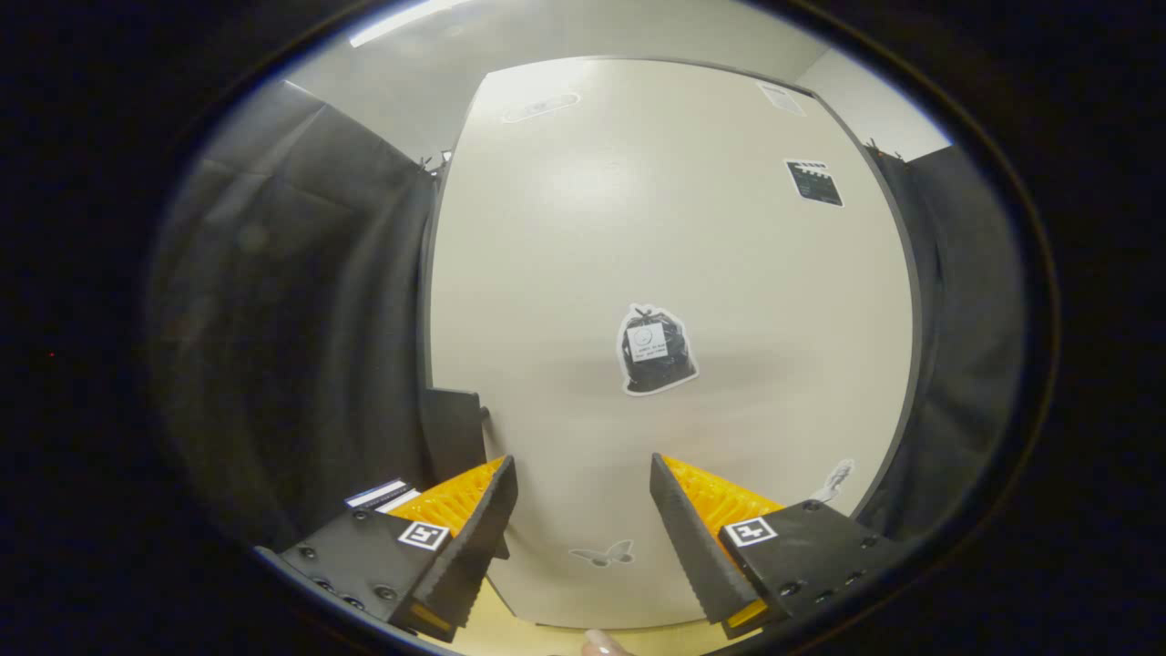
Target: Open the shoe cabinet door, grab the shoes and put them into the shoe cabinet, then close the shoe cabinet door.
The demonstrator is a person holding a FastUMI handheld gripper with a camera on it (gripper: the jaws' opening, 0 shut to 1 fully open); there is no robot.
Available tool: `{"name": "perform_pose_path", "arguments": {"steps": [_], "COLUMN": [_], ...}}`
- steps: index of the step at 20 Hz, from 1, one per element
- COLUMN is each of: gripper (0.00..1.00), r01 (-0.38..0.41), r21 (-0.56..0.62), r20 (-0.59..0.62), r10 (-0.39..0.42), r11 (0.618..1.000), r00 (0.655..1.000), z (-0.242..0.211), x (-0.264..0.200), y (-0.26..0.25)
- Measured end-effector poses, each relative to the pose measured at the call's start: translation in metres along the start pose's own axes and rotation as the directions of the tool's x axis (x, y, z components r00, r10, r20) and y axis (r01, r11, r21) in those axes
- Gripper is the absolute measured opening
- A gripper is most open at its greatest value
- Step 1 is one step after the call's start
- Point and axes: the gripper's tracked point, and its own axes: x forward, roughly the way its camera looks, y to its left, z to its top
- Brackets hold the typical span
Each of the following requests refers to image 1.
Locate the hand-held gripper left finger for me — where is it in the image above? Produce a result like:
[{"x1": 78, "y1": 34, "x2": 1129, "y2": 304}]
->
[{"x1": 273, "y1": 454, "x2": 518, "y2": 642}]

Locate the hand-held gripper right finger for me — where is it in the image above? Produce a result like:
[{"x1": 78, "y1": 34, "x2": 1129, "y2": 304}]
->
[{"x1": 649, "y1": 453, "x2": 903, "y2": 641}]

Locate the black door handle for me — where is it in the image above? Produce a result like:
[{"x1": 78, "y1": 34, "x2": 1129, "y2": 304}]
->
[{"x1": 421, "y1": 387, "x2": 511, "y2": 559}]

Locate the grey shoe cabinet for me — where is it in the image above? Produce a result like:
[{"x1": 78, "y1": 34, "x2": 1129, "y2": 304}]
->
[{"x1": 417, "y1": 55, "x2": 926, "y2": 634}]

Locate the white shoe cabinet door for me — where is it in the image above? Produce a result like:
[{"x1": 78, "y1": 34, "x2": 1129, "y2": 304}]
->
[{"x1": 428, "y1": 56, "x2": 915, "y2": 631}]

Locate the dark blue book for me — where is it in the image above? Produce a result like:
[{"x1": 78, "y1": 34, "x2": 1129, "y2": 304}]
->
[{"x1": 346, "y1": 478, "x2": 411, "y2": 507}]

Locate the black backdrop cloth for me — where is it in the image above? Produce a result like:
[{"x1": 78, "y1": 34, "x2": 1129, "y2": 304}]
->
[{"x1": 150, "y1": 77, "x2": 1026, "y2": 548}]

